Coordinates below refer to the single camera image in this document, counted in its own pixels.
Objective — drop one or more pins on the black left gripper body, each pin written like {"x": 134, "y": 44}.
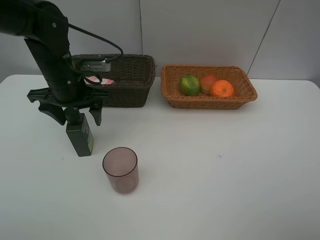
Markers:
{"x": 68, "y": 92}

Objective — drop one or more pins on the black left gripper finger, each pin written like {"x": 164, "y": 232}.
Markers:
{"x": 96, "y": 111}
{"x": 55, "y": 112}

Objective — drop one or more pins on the dark green pump bottle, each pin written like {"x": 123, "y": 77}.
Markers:
{"x": 79, "y": 132}

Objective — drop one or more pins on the green lime fruit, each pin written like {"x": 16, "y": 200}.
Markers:
{"x": 189, "y": 85}

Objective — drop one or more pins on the red-orange peach fruit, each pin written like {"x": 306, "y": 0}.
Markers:
{"x": 206, "y": 83}

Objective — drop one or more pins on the orange mandarin fruit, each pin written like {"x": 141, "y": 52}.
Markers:
{"x": 222, "y": 89}

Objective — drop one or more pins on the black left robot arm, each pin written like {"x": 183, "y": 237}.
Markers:
{"x": 45, "y": 32}

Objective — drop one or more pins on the dark brown wicker basket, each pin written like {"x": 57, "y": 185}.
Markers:
{"x": 132, "y": 76}

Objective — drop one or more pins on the translucent purple plastic cup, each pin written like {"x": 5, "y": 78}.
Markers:
{"x": 121, "y": 168}

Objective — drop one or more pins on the tan wicker basket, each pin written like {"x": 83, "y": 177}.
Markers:
{"x": 172, "y": 73}

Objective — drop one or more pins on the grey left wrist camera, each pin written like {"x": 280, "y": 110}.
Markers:
{"x": 91, "y": 64}

